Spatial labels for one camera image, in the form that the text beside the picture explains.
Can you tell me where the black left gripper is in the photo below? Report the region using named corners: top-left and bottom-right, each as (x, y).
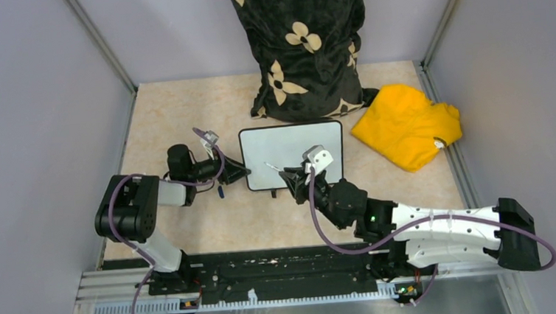
top-left (186, 142), bottom-right (251, 187)

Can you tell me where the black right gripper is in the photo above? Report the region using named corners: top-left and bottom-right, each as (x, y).
top-left (280, 162), bottom-right (348, 233)

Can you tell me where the blue capped whiteboard marker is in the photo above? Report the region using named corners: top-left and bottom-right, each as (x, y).
top-left (264, 161), bottom-right (284, 173)

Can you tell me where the small whiteboard black frame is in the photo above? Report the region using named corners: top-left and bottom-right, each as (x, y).
top-left (238, 120), bottom-right (344, 192)

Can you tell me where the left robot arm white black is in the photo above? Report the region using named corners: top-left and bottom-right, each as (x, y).
top-left (94, 144), bottom-right (251, 293)

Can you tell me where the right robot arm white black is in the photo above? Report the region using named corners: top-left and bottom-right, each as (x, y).
top-left (279, 167), bottom-right (543, 276)

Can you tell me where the yellow folded garment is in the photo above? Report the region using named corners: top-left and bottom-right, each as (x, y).
top-left (351, 84), bottom-right (463, 172)

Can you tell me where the black floral plush blanket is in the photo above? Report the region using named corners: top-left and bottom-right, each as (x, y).
top-left (231, 0), bottom-right (378, 123)

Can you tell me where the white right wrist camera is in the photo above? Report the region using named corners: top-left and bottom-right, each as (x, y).
top-left (302, 144), bottom-right (334, 174)

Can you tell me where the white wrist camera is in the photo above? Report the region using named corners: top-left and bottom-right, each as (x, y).
top-left (302, 144), bottom-right (334, 174)
top-left (201, 130), bottom-right (219, 158)

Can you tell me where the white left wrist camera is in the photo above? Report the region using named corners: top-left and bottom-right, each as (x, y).
top-left (201, 130), bottom-right (219, 158)

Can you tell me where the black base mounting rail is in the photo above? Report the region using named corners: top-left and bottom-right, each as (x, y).
top-left (99, 237), bottom-right (436, 314)

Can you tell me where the right aluminium frame post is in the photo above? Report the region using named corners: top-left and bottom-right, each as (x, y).
top-left (421, 0), bottom-right (461, 71)

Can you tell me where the aluminium frame post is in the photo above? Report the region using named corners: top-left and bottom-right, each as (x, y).
top-left (421, 0), bottom-right (461, 71)
top-left (61, 0), bottom-right (139, 100)

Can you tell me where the left aluminium frame post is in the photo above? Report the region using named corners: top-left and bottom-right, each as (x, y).
top-left (61, 0), bottom-right (139, 100)

